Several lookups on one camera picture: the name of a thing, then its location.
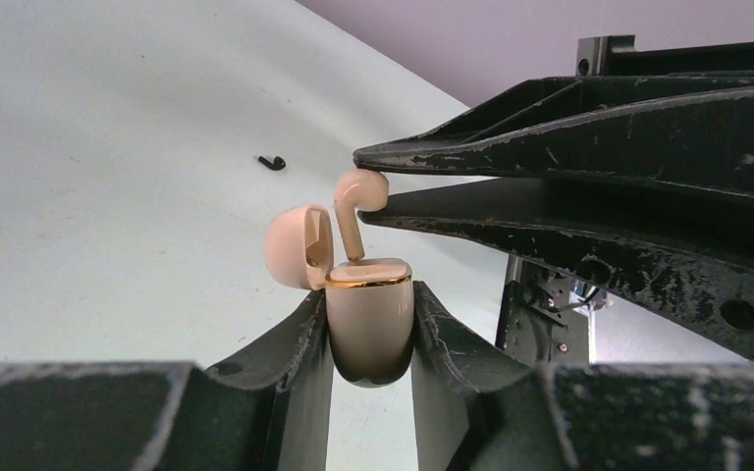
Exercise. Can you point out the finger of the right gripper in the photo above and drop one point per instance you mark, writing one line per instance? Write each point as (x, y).
(685, 257)
(694, 132)

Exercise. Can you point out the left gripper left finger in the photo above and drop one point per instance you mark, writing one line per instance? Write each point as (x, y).
(265, 407)

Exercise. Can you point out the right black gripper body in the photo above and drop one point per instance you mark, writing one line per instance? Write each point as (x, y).
(549, 299)

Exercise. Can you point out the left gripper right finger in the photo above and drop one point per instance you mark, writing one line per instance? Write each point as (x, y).
(475, 408)

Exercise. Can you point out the pink earbud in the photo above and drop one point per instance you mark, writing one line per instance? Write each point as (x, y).
(357, 189)

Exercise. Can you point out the black earbud right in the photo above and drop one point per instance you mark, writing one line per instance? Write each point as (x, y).
(275, 163)

